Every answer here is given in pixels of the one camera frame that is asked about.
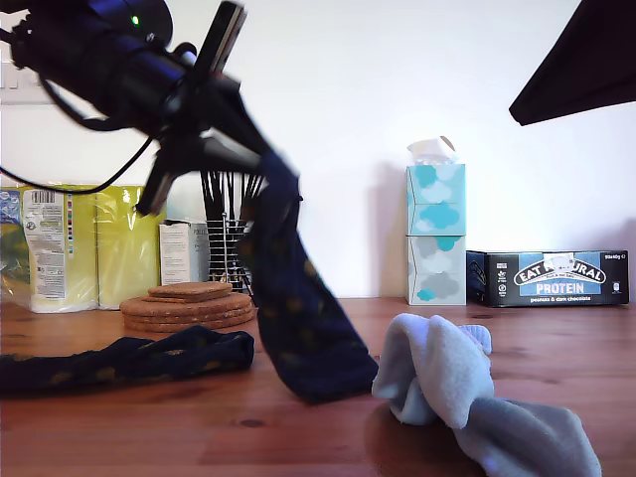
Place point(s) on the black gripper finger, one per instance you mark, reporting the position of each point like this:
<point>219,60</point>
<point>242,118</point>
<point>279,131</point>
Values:
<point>586,30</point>
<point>596,89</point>
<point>218,156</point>
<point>233,114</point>

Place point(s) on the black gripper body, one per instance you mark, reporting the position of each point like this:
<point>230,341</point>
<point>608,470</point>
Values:
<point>184,84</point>

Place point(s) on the navy pineapple pattern sock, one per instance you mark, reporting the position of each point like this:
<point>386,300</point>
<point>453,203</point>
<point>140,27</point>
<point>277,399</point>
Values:
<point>149,358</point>
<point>298,298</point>

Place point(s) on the light blue ribbed sock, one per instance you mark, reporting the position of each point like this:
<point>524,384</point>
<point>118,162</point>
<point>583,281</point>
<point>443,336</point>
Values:
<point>536,437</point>
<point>437,358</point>

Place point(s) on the black stick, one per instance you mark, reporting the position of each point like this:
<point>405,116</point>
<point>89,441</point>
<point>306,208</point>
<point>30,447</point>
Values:
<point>229,199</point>
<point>250,189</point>
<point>212,194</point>
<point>207,194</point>
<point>243,194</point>
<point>218,199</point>

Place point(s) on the small white printed carton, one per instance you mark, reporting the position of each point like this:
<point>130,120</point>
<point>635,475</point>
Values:
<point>174,253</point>

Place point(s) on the black pen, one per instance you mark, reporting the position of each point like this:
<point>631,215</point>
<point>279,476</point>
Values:
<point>244,282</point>

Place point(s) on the yellow-green paper towel pack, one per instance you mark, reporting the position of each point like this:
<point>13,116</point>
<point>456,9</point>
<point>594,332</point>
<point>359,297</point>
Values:
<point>119,248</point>

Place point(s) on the square cork coaster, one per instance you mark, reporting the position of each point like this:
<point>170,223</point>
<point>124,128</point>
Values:
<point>169,299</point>
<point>189,289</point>

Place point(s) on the round cork trivet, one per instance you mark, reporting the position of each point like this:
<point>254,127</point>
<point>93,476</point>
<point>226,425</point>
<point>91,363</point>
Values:
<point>186,320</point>
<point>186,328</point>
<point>186,312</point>

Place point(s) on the white tissue sheet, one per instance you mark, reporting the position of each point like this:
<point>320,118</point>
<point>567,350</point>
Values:
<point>427,149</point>

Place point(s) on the blue cloud tissue box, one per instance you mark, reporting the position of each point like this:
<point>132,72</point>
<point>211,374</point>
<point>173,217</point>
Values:
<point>437,199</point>

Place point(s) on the black protein bar box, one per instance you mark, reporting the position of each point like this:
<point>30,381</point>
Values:
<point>556,288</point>

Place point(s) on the grey cloud tissue box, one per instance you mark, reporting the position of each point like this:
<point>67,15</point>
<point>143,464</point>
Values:
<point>437,278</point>

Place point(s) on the white wall switch plate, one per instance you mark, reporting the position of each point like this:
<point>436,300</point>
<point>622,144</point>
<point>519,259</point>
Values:
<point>20,97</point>

